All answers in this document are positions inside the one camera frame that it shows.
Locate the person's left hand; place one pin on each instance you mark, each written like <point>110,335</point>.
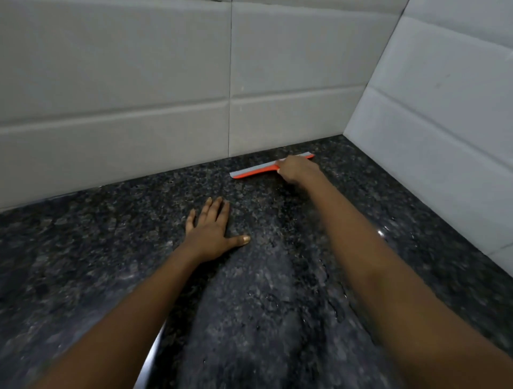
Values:
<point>208,236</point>

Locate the person's right hand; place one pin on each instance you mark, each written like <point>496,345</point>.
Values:
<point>298,170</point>

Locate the person's left forearm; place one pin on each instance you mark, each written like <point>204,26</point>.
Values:
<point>128,320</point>

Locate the person's right forearm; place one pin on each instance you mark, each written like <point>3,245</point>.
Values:
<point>392,288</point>

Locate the orange squeegee with grey blade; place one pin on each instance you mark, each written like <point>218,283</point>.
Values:
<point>252,173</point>

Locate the black speckled granite countertop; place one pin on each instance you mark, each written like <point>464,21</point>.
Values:
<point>80,240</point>

